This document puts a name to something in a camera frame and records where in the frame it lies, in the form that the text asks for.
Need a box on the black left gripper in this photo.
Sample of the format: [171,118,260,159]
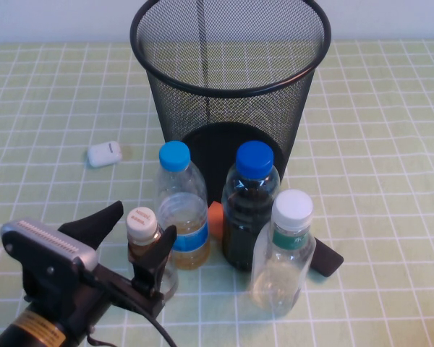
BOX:
[22,200,178,327]

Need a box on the small beige-capped bottle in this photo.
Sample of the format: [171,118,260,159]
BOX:
[126,207,179,301]

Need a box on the white-capped clear bottle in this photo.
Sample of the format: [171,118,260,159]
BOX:
[249,189,318,317]

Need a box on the black mesh wastebasket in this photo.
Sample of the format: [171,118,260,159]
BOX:
[129,0,333,203]

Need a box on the light-blue-capped bottle, yellow liquid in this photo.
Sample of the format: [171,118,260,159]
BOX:
[152,140,211,271]

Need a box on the white earbud case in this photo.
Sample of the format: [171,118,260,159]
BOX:
[86,142,124,168]

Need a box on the orange cube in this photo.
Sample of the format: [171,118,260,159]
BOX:
[208,202,225,240]

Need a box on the dark-blue-capped bottle, dark liquid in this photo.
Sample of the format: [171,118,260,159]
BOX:
[221,140,281,272]

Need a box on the black remote control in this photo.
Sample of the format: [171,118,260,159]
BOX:
[309,236,344,278]

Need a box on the green checked tablecloth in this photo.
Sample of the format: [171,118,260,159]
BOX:
[0,40,434,347]

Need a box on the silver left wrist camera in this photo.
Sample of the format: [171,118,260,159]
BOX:
[0,218,99,278]

